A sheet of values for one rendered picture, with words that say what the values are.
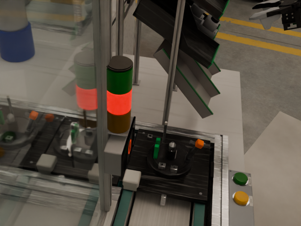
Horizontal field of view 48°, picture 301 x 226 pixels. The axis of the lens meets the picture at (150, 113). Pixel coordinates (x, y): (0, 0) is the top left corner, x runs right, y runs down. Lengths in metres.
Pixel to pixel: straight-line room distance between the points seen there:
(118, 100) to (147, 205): 0.44
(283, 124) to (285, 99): 1.72
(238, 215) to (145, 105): 0.63
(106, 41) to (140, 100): 0.86
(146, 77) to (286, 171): 0.72
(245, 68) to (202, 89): 2.21
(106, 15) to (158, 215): 0.61
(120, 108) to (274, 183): 0.73
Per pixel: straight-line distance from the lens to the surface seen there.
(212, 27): 1.19
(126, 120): 0.69
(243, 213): 1.00
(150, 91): 1.49
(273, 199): 1.20
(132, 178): 0.97
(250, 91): 3.15
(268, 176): 1.25
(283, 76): 3.50
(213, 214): 0.98
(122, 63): 0.62
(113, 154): 0.70
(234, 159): 1.26
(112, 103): 0.65
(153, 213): 1.00
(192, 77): 1.23
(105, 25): 0.58
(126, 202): 0.98
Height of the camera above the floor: 1.75
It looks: 40 degrees down
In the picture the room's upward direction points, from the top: 6 degrees clockwise
